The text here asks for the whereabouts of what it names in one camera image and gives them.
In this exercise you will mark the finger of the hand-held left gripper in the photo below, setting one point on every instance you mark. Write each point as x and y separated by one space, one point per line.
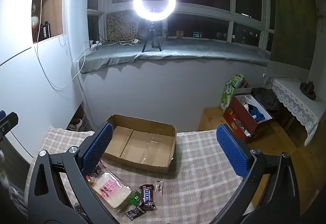
9 121

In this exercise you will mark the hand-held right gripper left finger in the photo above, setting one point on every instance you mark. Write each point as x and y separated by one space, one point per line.
98 149

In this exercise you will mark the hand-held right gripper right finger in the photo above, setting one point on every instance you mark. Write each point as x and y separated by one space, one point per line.
233 152

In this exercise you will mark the sliced bread packet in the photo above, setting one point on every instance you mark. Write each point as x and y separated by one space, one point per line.
112 189

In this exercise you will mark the cardboard box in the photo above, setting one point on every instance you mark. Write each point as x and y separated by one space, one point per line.
142 142

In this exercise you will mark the small black snack packet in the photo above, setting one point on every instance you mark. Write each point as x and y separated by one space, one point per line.
134 212

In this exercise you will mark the white jar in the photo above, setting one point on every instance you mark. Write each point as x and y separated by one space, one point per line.
76 124

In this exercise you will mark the red storage box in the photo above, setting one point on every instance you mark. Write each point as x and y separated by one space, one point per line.
244 117

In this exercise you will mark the checked tablecloth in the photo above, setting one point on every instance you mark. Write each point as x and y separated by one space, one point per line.
198 178

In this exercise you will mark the green carton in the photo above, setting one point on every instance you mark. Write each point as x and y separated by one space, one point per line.
226 98

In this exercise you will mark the yellow green candy packet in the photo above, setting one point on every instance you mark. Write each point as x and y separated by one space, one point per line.
134 198

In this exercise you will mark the black bag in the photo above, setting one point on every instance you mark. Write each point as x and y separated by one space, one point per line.
264 98

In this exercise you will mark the chocolate bar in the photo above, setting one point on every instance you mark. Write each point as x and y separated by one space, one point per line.
147 197

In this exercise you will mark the small white black packet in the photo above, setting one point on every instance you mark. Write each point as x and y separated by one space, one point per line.
160 186

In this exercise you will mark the white lace tablecloth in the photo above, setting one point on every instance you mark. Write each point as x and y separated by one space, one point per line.
300 101

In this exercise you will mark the red white vase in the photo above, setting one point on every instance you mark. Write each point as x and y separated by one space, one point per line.
35 28

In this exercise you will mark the dark teapot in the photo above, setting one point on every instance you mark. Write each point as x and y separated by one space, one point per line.
308 90

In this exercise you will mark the dark wine bottle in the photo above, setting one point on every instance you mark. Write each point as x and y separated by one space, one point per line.
45 30

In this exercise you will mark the white power strip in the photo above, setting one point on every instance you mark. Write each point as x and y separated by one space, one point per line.
95 45

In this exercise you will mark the grey windowsill mat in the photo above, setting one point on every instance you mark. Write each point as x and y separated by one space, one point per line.
191 52

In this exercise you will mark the white charger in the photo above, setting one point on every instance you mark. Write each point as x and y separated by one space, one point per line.
135 41

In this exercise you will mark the leopard print cushion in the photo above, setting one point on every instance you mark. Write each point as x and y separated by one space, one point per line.
119 25

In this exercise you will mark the black tripod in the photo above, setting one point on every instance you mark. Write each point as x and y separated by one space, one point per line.
152 29

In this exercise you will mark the olive curtain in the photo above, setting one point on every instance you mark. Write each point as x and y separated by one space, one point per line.
290 23

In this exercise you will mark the wooden wall shelf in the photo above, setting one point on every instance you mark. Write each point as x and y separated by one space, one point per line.
53 5

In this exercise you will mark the white window frame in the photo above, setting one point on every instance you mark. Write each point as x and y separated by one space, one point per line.
203 9

